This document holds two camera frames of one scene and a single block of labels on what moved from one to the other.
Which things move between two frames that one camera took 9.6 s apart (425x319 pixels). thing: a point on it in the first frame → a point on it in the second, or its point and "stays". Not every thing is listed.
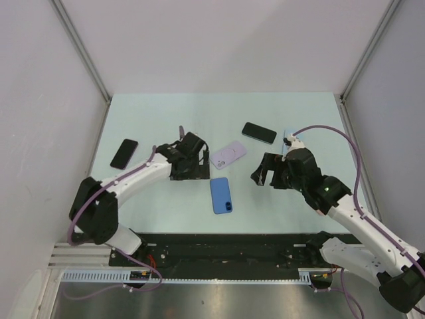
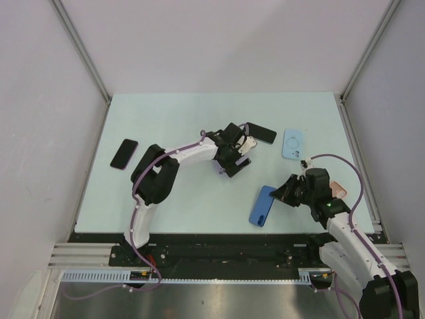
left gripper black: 200,171 → 233,168
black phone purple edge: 123,154 stays
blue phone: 221,195 → 261,206
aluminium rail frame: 80,256 stays
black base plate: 183,252 stays
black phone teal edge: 259,133 stays
